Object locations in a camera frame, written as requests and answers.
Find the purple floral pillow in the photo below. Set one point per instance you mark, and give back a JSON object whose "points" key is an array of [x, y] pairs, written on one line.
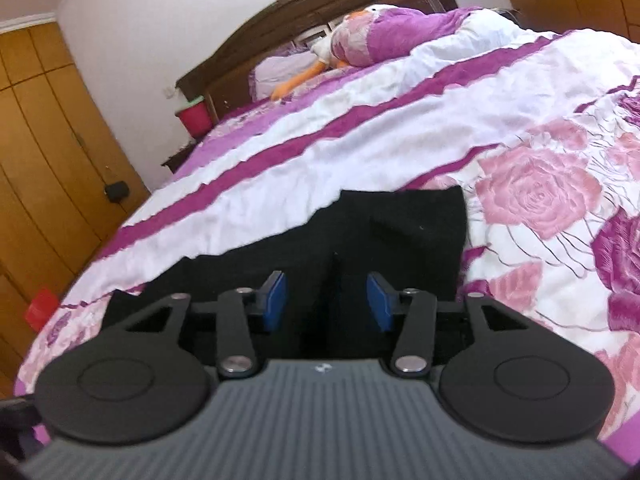
{"points": [[382, 33]]}

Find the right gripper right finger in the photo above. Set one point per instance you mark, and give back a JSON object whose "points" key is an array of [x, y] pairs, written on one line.
{"points": [[411, 315]]}

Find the black knit cardigan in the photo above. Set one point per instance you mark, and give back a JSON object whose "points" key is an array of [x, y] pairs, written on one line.
{"points": [[413, 238]]}

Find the purple floral bed quilt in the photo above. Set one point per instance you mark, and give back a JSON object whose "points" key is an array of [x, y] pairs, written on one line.
{"points": [[539, 130]]}

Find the red plastic stool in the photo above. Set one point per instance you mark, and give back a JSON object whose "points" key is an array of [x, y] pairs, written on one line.
{"points": [[41, 308]]}

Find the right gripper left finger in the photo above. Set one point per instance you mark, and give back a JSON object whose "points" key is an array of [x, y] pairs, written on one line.
{"points": [[244, 310]]}

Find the orange white plush toy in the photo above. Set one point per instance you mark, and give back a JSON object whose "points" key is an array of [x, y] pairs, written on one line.
{"points": [[323, 51]]}

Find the dark wooden headboard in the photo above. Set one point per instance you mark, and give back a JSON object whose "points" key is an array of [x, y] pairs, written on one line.
{"points": [[222, 79]]}

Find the dark wooden nightstand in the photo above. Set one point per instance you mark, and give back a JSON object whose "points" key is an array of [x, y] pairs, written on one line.
{"points": [[175, 161]]}

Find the red plastic bucket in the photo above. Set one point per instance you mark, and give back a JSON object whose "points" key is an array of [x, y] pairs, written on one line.
{"points": [[195, 118]]}

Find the light purple pillow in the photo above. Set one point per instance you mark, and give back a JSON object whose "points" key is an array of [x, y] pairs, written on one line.
{"points": [[277, 69]]}

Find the orange wooden wardrobe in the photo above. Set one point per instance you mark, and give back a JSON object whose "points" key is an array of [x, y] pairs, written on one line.
{"points": [[57, 154]]}

